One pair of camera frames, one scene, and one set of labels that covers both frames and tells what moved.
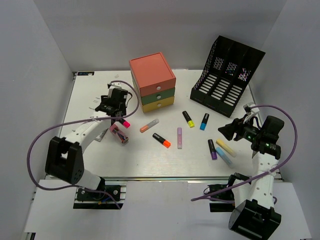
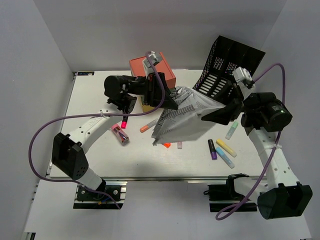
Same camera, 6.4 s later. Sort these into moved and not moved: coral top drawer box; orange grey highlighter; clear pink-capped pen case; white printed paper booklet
Moved: white printed paper booklet
Not moved: clear pink-capped pen case; coral top drawer box; orange grey highlighter
